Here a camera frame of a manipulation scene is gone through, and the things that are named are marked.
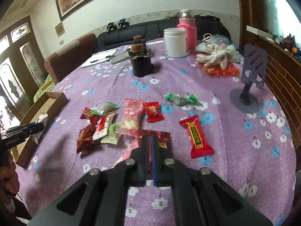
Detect green clear nut packet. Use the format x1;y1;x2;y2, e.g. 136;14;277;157
91;102;118;115

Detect brown red foil snack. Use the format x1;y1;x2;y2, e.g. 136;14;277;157
77;115;101;154

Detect pink marshmallow packet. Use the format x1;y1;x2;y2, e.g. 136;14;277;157
117;98;144;137

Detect wooden glass door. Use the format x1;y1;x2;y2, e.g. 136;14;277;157
1;16;47;120

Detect white work gloves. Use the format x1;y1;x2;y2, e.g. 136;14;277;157
194;42;240;70

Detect black pen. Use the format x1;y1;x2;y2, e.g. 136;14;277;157
90;55;114;63

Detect person's left hand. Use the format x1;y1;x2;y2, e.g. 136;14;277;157
1;151;20;194

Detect small wall plaque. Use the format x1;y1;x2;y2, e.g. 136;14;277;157
55;22;65;37

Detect green floral blanket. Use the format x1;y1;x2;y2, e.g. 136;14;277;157
33;75;55;103

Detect small red bar snack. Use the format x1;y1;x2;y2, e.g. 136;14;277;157
80;107;102;119

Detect black leather sofa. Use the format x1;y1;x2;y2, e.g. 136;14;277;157
97;15;231;52

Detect purple floral tablecloth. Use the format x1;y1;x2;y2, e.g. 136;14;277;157
17;40;296;225

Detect long red snack bar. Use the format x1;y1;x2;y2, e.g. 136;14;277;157
179;115;214;159

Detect maroon armchair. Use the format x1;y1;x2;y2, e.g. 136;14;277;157
44;33;97;85

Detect grey phone stand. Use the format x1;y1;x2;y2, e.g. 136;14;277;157
230;44;268;114

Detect red foil bag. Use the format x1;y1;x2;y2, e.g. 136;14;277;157
199;62;240;76

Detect white plastic jar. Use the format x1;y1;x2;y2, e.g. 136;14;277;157
164;27;188;58

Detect green twisted candy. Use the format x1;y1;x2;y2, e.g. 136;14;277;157
164;93;201;106

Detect small red candy packet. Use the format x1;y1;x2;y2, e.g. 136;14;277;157
143;102;164;122

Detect pink thermos bottle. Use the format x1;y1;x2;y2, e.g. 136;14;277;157
177;9;198;50

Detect white paper sheet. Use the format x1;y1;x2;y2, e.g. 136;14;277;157
80;49;117;68

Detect light green snack packet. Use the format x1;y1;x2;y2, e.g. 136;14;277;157
100;123;121;145

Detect black cylinder with cork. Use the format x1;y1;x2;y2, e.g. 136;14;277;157
128;43;154;78

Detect black clamp on sofa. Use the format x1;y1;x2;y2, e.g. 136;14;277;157
107;22;117;33
117;18;130;30

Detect dark red foil snack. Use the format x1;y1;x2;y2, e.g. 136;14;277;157
138;130;170;149

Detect worn notebook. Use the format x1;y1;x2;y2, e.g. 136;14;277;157
110;52;130;65

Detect cardboard tray box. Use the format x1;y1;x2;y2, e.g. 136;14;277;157
12;91;67;169

